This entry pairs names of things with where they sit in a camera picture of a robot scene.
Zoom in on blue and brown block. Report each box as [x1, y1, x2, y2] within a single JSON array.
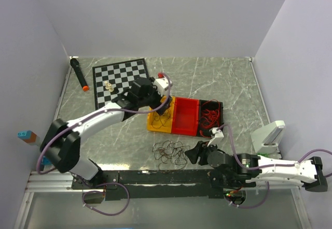
[[17, 130, 41, 147]]

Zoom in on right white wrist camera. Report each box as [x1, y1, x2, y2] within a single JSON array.
[[207, 127, 224, 146]]

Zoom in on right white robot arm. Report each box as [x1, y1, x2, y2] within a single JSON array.
[[185, 141, 328, 192]]

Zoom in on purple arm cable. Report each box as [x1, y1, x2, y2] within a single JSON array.
[[36, 72, 172, 175], [217, 124, 332, 178]]

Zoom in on green small block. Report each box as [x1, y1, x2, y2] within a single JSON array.
[[257, 153, 270, 158]]

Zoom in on black marker orange cap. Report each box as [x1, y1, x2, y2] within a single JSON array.
[[70, 58, 89, 92]]

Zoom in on black plastic bin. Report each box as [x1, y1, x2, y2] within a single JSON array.
[[197, 99, 224, 138]]

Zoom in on dark brown cable tangle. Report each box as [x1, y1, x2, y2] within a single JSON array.
[[151, 140, 191, 166]]

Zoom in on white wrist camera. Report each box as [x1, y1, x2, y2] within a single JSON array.
[[153, 73, 173, 95], [207, 127, 224, 146]]

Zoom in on yellow plastic bin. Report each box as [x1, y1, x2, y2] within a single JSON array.
[[147, 96, 175, 134]]

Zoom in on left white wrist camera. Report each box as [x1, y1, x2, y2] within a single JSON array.
[[153, 73, 173, 95]]

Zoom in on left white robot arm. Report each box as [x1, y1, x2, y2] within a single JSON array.
[[36, 74, 172, 189]]

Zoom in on red plastic bin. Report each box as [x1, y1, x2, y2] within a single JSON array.
[[171, 97, 199, 136]]

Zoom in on black and white chessboard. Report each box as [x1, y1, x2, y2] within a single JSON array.
[[92, 59, 149, 110]]

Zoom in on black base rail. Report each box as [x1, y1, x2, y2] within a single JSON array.
[[71, 169, 257, 201]]

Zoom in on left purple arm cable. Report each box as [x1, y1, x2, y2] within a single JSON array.
[[36, 72, 172, 175]]

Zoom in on cream chess pieces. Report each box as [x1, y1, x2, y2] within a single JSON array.
[[104, 81, 114, 92]]

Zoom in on blue toy block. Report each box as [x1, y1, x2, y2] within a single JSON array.
[[41, 156, 52, 166]]

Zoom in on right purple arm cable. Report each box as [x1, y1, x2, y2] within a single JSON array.
[[217, 124, 332, 178]]

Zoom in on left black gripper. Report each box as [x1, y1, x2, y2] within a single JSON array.
[[138, 78, 172, 115]]

